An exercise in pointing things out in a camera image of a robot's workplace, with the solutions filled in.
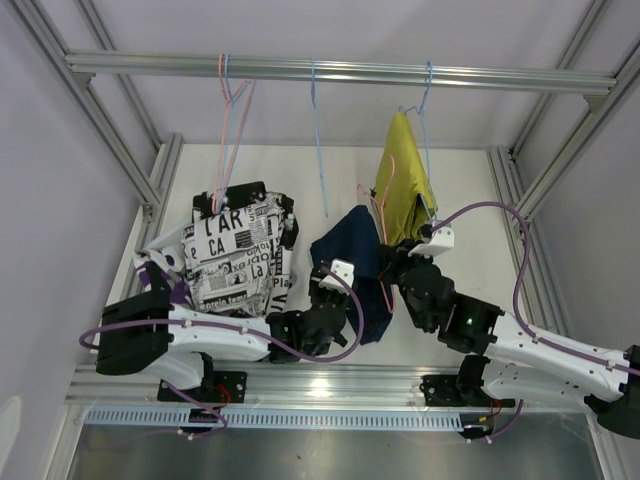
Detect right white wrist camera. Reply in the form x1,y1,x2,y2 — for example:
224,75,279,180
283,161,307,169
408,223,455,258

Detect aluminium hanging rail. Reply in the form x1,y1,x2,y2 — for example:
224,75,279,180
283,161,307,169
65,50,617,96

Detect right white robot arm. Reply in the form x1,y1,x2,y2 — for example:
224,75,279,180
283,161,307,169
380,241,639,439

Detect white black lettered trousers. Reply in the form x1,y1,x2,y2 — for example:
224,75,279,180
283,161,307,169
182,192,296,317

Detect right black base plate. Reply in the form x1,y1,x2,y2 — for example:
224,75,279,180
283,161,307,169
419,374,516,408

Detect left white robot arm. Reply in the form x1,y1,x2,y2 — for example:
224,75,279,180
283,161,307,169
92,260,354,401

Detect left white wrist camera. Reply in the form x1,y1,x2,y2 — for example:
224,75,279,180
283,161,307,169
319,259,355,294

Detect aluminium frame posts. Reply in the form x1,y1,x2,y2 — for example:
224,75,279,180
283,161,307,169
0,0,640,371

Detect navy blue trousers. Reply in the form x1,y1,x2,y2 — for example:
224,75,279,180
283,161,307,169
310,205,395,345

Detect aluminium front rail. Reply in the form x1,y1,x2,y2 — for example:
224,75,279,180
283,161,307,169
63,362,611,415

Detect purple camouflage trousers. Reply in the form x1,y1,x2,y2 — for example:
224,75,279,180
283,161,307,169
133,246,193,308

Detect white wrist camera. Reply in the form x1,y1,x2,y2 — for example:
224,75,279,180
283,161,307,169
408,223,455,258
319,259,355,294

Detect white plastic basket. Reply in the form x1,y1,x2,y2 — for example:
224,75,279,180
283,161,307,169
133,221,301,308

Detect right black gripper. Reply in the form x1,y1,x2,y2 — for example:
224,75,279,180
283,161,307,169
377,238,436,330

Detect pink hanger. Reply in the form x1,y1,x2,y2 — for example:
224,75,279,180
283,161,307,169
356,155,396,314
212,53,249,214

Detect grey slotted cable duct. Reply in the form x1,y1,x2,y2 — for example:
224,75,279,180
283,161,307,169
84,406,463,432

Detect yellow green trousers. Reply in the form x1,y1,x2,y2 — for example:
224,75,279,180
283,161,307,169
374,112,430,245

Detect light blue hanger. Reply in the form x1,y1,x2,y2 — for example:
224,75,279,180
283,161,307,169
222,53,256,205
310,58,329,218
398,61,438,222

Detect black white patterned trousers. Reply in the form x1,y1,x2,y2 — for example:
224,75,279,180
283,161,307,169
191,181,299,250

